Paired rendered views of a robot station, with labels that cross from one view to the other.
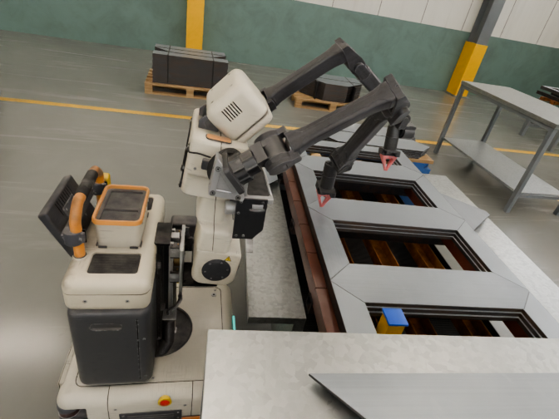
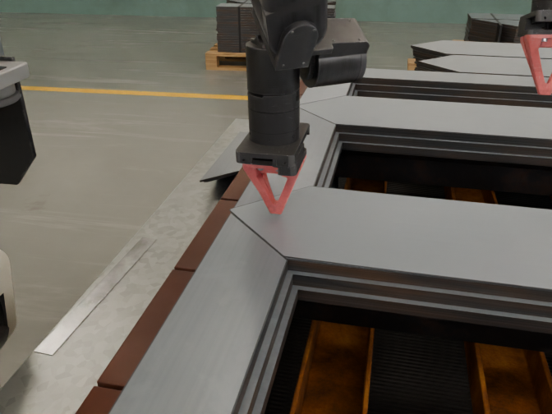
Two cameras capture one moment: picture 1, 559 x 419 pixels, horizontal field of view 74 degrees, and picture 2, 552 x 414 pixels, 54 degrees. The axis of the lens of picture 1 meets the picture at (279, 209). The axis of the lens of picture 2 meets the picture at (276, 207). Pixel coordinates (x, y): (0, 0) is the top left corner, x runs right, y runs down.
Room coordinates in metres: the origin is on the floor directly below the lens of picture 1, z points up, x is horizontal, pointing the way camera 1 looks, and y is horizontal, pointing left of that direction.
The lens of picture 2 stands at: (0.83, -0.41, 1.18)
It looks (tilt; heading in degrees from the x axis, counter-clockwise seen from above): 28 degrees down; 24
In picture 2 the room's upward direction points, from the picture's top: straight up
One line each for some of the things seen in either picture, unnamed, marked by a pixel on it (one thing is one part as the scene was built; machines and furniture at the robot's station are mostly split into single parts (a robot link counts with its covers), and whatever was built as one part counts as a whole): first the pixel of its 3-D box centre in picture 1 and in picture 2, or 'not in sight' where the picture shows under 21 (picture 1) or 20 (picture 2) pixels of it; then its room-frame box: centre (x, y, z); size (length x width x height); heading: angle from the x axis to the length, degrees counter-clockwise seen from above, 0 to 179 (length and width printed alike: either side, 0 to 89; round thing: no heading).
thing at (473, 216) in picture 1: (465, 209); not in sight; (1.79, -0.97, 0.77); 0.45 x 0.20 x 0.04; 12
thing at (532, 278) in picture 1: (477, 231); not in sight; (1.64, -1.00, 0.73); 1.20 x 0.26 x 0.03; 12
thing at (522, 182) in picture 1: (507, 143); not in sight; (4.27, -2.42, 0.47); 1.50 x 0.70 x 0.95; 15
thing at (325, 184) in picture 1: (327, 182); (273, 121); (1.36, -0.17, 0.98); 0.10 x 0.07 x 0.07; 11
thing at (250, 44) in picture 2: (331, 169); (278, 66); (1.37, -0.17, 1.04); 0.07 x 0.06 x 0.07; 135
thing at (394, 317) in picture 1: (394, 318); not in sight; (0.79, -0.39, 0.88); 0.06 x 0.06 x 0.02; 12
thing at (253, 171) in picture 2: (323, 195); (278, 174); (1.38, -0.17, 0.91); 0.07 x 0.07 x 0.09; 11
